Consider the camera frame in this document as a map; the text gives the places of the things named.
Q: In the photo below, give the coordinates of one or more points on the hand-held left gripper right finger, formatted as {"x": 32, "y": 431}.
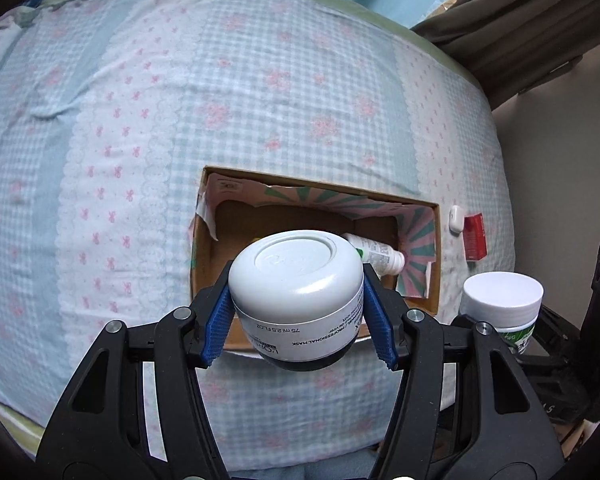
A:
{"x": 380, "y": 322}

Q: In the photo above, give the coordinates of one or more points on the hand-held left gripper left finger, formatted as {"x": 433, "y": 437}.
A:
{"x": 215, "y": 322}

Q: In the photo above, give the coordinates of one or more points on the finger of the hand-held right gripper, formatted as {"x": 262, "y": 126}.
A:
{"x": 555, "y": 340}

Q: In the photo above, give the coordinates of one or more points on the green label jar white lid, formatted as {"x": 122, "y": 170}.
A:
{"x": 502, "y": 302}

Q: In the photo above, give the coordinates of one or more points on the white bottle with green label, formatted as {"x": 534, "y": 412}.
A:
{"x": 377, "y": 255}

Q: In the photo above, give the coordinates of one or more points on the white jar with black lid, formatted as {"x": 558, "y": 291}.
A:
{"x": 297, "y": 295}

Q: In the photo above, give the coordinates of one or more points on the cardboard box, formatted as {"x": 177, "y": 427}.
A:
{"x": 300, "y": 220}

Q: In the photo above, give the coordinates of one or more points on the small white roll-on bottle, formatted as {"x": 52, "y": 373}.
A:
{"x": 455, "y": 220}

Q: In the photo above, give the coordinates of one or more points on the red carton box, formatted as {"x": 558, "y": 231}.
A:
{"x": 475, "y": 236}

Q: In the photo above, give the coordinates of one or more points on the checkered floral bed sheet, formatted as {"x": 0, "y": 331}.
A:
{"x": 230, "y": 110}

